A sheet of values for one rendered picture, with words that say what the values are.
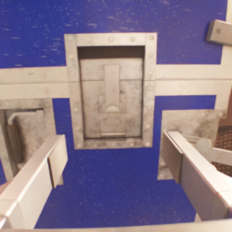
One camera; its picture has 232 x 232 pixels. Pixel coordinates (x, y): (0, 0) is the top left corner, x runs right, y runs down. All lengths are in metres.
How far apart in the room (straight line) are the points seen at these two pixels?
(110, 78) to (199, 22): 0.15
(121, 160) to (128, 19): 0.22
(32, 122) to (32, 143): 0.04
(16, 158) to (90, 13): 0.25
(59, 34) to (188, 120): 0.24
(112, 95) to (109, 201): 0.20
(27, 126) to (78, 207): 0.18
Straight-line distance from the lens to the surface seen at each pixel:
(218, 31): 0.28
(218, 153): 0.30
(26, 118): 0.31
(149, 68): 0.25
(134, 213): 0.37
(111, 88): 0.26
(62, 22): 0.26
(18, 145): 0.32
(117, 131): 0.28
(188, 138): 0.30
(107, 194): 0.34
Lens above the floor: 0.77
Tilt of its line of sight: 2 degrees up
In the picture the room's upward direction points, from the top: 88 degrees clockwise
